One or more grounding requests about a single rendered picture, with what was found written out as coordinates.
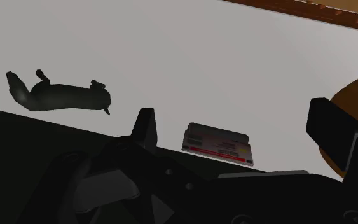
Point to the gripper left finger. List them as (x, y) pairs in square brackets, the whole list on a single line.
[(144, 130)]

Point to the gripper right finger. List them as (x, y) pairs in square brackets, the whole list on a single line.
[(330, 130)]

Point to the orange round pot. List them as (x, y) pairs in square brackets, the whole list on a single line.
[(357, 99)]

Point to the grey box with red stripe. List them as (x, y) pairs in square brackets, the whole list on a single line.
[(219, 145)]

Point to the black animal figure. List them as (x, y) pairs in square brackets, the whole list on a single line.
[(64, 97)]

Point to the brown wooden furniture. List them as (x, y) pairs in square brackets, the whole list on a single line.
[(290, 7)]

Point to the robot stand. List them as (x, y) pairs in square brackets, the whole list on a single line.
[(11, 145)]

